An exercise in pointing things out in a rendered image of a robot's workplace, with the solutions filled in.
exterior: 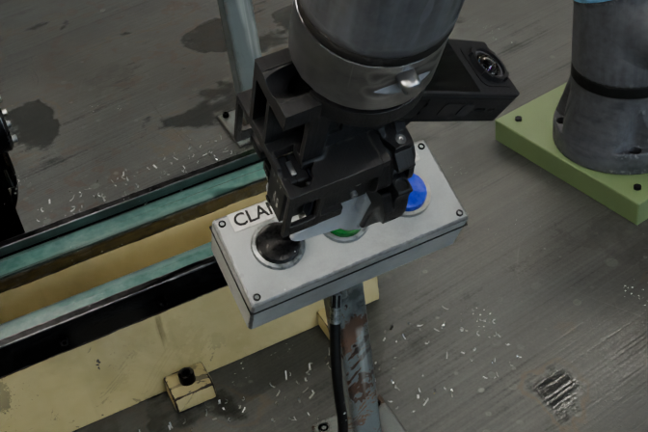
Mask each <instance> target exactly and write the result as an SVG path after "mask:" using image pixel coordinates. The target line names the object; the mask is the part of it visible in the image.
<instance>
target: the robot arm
mask: <svg viewBox="0 0 648 432"><path fill-rule="evenodd" d="M464 1H465V0H293V5H292V11H291V18H290V24H289V32H288V48H285V49H283V50H280V51H277V52H274V53H271V54H268V55H265V56H262V57H259V58H256V59H255V67H254V77H253V87H252V88H251V89H250V90H247V91H244V92H241V93H238V94H236V105H235V120H234V133H233V139H234V141H235V143H236V142H239V141H242V140H245V139H247V138H250V142H251V144H252V145H253V147H254V149H255V151H256V153H257V155H258V157H259V159H262V158H265V157H267V159H268V160H266V159H265V160H264V163H263V169H264V171H265V173H266V176H267V180H268V183H267V186H266V191H267V195H266V196H265V197H266V200H267V201H268V202H269V203H270V205H271V207H272V209H273V211H274V213H275V215H276V217H277V219H278V221H279V222H281V221H283V226H282V231H281V235H282V237H283V238H284V237H287V236H289V235H290V236H289V238H290V239H291V240H293V241H301V240H305V239H308V238H311V237H314V236H316V235H320V234H323V233H326V232H329V231H333V230H338V229H342V230H359V229H362V228H365V227H367V226H370V225H372V224H375V223H378V222H381V223H382V224H385V223H387V222H389V221H391V220H394V219H396V218H398V217H400V216H402V214H403V213H404V212H405V210H406V207H407V203H408V198H409V195H410V193H411V192H413V187H412V185H411V184H410V182H409V180H408V178H410V177H412V175H413V173H414V169H415V166H416V163H415V160H416V150H415V145H414V142H413V139H412V137H411V135H410V133H409V131H408V129H407V128H406V125H407V124H409V123H410V122H480V121H493V120H494V119H495V118H496V117H497V116H498V115H499V114H500V113H501V112H502V111H503V110H504V109H505V108H506V107H507V106H508V105H509V104H510V103H511V102H512V101H513V100H514V99H515V98H516V97H517V96H518V95H519V94H520V93H519V92H518V90H517V89H516V87H515V86H514V84H513V83H512V81H511V80H510V78H509V77H508V76H509V72H507V70H506V68H505V66H504V64H503V62H502V61H501V60H500V58H499V57H498V56H497V55H496V53H495V52H493V51H492V50H491V49H489V47H488V46H487V44H486V43H485V42H483V41H475V40H454V39H449V38H448V37H449V35H450V33H451V32H452V30H453V27H454V25H455V22H456V20H457V18H458V15H459V13H460V11H461V9H462V6H463V4H464ZM571 60H572V63H571V75H570V77H569V80H568V82H567V84H566V87H565V89H564V91H563V94H562V96H561V98H560V100H559V102H558V104H557V106H556V109H555V111H554V115H553V141H554V143H555V145H556V147H557V148H558V149H559V151H560V152H561V153H562V154H563V155H564V156H566V157H567V158H568V159H570V160H571V161H573V162H574V163H576V164H578V165H580V166H583V167H584V168H587V169H590V170H593V171H597V172H601V173H606V174H613V175H640V174H647V173H648V0H574V9H573V34H572V58H571ZM243 112H244V114H245V116H246V118H247V120H248V122H249V124H247V125H244V126H242V122H243ZM298 214H299V215H298ZM296 215H298V216H299V220H296V221H294V222H291V220H292V217H293V216H296Z"/></svg>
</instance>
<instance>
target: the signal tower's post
mask: <svg viewBox="0 0 648 432"><path fill-rule="evenodd" d="M217 2H218V7H219V12H220V17H221V21H222V26H223V31H224V36H225V41H226V46H227V51H228V55H229V64H230V69H231V74H232V79H233V84H234V88H235V93H236V94H238V93H241V92H244V91H247V90H250V89H251V88H252V87H253V77H254V67H255V59H256V58H259V57H262V56H261V50H260V44H259V39H258V33H257V24H256V18H255V12H254V7H253V1H252V0H217ZM217 119H218V121H219V122H220V123H221V125H222V126H223V127H224V128H225V129H226V131H227V132H228V133H229V135H230V136H231V138H232V139H233V133H234V120H235V110H233V111H230V112H227V111H226V112H223V115H220V116H218V117H217ZM247 124H249V122H248V120H247V118H246V116H245V114H244V112H243V122H242V126H244V125H247ZM233 140H234V139H233ZM250 143H251V142H250V138H247V139H245V140H242V141H239V142H236V144H237V145H238V146H239V147H240V148H242V147H245V146H247V145H249V144H250Z"/></svg>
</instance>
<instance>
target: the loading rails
mask: <svg viewBox="0 0 648 432"><path fill-rule="evenodd" d="M265 159H266V160H268V159H267V157H265V158H262V159H259V157H258V155H257V153H256V151H255V149H254V148H252V149H249V150H246V151H244V152H241V153H238V154H236V155H234V156H231V157H229V158H226V159H223V160H220V161H218V162H215V163H212V164H210V165H207V166H204V167H202V168H199V169H197V170H194V171H192V172H189V173H186V174H184V175H179V176H176V177H174V178H171V179H168V180H166V181H163V182H160V183H158V184H155V185H152V186H150V187H148V188H145V189H142V190H140V191H137V192H134V193H131V194H129V195H126V196H123V197H121V198H118V199H115V200H113V201H110V202H106V203H104V204H101V205H98V206H96V207H93V208H90V209H88V210H85V211H82V212H79V213H77V214H74V215H71V216H69V217H66V218H64V219H61V220H59V221H56V222H53V223H51V224H48V225H45V226H43V227H40V228H37V229H33V230H30V231H27V232H25V233H22V234H20V235H17V236H15V237H12V238H9V239H7V240H4V241H1V242H0V432H73V431H75V430H77V429H80V428H82V427H84V426H86V425H89V424H91V423H93V422H96V421H98V420H100V419H104V418H106V417H109V416H111V415H113V414H115V413H117V412H119V411H121V410H124V409H126V408H128V407H131V406H133V405H135V404H138V403H140V402H142V401H144V400H147V399H149V398H151V397H154V396H156V395H158V394H160V393H162V392H167V393H168V395H169V397H170V398H171V400H172V402H173V404H174V406H175V409H176V411H177V412H178V413H181V412H183V411H186V410H188V409H190V408H193V407H195V406H197V405H199V404H202V403H204V402H205V401H207V400H210V399H212V398H214V397H216V390H215V387H214V383H213V381H212V379H211V378H210V376H209V374H208V372H211V371H213V370H215V369H218V368H220V367H222V366H225V365H228V364H231V363H233V362H235V361H237V360H240V359H242V358H244V357H247V356H249V355H251V354H254V353H255V352H257V351H260V350H262V349H264V348H267V347H269V346H271V345H273V344H276V343H278V342H280V341H283V340H285V339H287V338H291V337H293V336H296V335H298V334H300V333H302V332H305V331H306V330H308V329H311V328H313V327H315V326H318V325H319V326H320V328H321V329H322V331H323V332H324V334H325V335H326V336H327V338H328V339H329V340H330V336H329V330H328V324H327V317H326V312H325V306H324V300H323V299H322V300H320V301H318V302H315V303H313V304H310V305H308V306H306V307H303V308H301V309H299V310H296V311H294V312H291V313H289V314H287V315H284V316H282V317H280V318H277V319H275V320H273V321H270V322H268V323H265V324H263V325H261V326H258V327H256V328H254V329H249V328H248V327H247V325H246V323H245V320H244V318H243V316H242V314H241V312H240V310H239V308H238V306H237V304H236V302H235V300H234V298H233V296H232V294H231V291H230V288H229V286H228V284H227V282H226V279H225V277H224V275H223V273H222V271H221V269H220V267H219V264H218V262H217V260H216V258H215V256H214V255H213V252H212V250H211V233H212V232H211V230H210V228H209V227H210V226H212V222H213V221H214V220H216V219H218V218H221V217H224V216H226V215H229V214H231V213H233V212H235V211H238V210H241V209H243V208H246V207H248V206H251V205H254V204H256V203H260V202H263V201H265V200H266V197H265V196H266V195H267V191H266V186H267V183H268V180H267V176H266V173H265V171H264V169H263V163H264V160H265Z"/></svg>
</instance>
